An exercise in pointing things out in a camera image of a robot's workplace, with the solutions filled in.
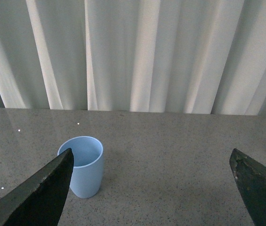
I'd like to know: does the white pleated curtain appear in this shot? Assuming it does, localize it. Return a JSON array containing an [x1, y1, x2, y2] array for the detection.
[[0, 0, 266, 115]]

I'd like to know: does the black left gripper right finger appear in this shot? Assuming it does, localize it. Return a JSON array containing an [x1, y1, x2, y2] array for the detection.
[[229, 148, 266, 226]]

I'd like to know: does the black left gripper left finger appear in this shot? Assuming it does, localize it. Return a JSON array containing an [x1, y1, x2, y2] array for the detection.
[[0, 148, 73, 226]]

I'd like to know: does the light blue plastic cup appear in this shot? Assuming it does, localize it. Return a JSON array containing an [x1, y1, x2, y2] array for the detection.
[[57, 136, 104, 198]]

